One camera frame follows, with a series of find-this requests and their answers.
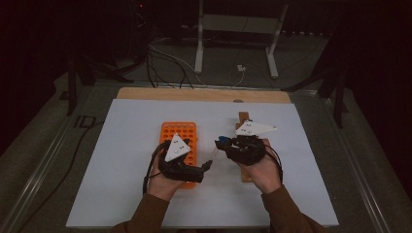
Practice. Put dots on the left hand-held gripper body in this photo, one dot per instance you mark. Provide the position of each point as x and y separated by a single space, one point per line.
181 171

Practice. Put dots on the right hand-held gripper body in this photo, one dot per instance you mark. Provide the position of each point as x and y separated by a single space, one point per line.
247 150

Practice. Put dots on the blue-capped clear tube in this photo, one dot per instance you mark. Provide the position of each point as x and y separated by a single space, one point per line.
223 139

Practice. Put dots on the orange plastic tube rack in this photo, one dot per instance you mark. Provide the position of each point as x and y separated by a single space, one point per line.
184 129

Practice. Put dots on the wooden tube rack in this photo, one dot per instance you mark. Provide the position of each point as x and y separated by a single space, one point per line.
244 117

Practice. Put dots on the person's left hand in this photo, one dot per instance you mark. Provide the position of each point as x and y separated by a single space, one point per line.
162 186

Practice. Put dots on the person's right hand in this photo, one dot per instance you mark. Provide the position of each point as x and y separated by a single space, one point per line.
264 176

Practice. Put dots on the white board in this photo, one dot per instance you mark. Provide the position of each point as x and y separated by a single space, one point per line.
113 161

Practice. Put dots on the white plug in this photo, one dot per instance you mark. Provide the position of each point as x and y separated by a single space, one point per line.
241 68

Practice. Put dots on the black tripod stand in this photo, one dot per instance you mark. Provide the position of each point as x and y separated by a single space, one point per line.
72 90
338 97

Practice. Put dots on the grey metal stand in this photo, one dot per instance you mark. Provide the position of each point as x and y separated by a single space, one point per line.
238 23

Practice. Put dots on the black equipment tower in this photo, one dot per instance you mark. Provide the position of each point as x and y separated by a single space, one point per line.
141 26

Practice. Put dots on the black power strip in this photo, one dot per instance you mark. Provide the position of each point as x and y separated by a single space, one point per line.
306 33

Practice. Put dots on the aluminium floor rail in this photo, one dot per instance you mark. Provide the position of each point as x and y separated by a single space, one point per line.
42 161
359 168

